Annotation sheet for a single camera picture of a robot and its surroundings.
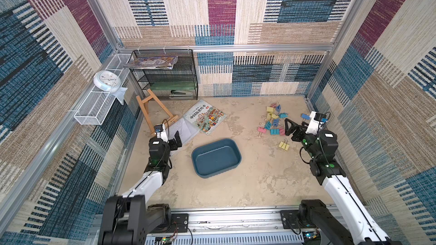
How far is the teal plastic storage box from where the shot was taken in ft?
2.87

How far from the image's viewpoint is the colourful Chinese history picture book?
107cm

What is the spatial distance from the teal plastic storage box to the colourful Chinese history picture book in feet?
0.38

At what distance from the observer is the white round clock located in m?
0.74

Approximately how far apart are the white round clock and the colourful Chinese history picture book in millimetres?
441

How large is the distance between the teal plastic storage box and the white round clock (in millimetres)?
480
